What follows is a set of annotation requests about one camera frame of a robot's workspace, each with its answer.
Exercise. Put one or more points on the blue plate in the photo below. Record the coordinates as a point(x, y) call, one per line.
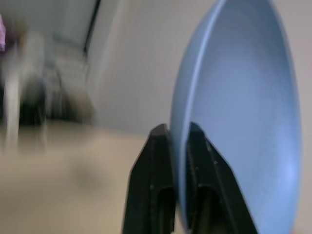
point(239, 97)

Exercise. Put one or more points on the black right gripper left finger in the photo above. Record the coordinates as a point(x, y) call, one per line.
point(148, 185)

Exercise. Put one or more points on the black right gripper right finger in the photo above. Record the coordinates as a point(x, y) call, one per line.
point(214, 190)

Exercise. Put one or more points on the pink plate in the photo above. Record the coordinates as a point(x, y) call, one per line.
point(2, 36)

